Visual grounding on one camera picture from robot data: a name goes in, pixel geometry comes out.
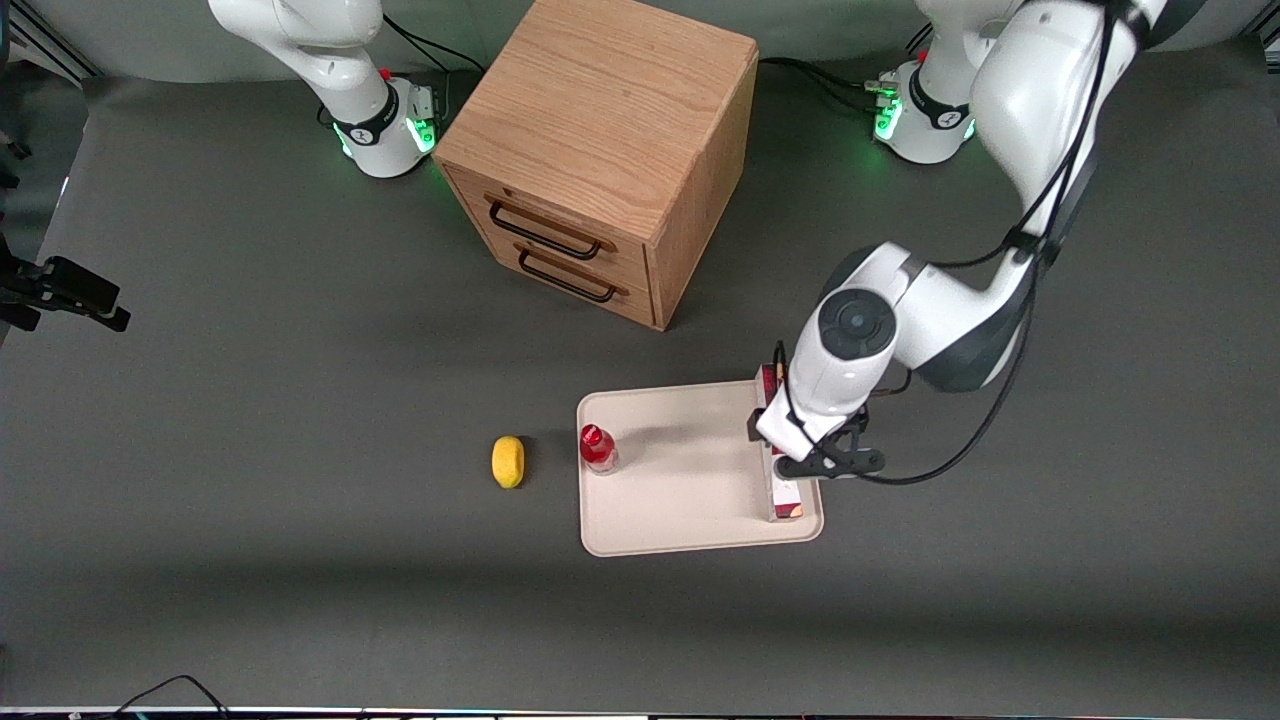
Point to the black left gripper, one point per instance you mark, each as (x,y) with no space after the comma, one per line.
(760,403)

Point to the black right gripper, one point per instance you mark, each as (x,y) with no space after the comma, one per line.
(10,278)

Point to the red plaid cookie box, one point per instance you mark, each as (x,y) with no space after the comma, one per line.
(786,495)

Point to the beige plastic tray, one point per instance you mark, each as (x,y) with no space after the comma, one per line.
(680,480)

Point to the small red-capped bottle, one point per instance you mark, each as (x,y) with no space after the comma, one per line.
(598,450)

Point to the wooden drawer front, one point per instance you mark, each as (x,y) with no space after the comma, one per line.
(560,215)
(590,280)

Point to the yellow lemon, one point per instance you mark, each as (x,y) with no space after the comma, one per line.
(508,462)

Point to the oak wooden drawer cabinet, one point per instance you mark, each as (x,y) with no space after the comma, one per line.
(600,100)

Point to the aluminium frame rail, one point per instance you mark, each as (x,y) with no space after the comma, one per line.
(50,40)

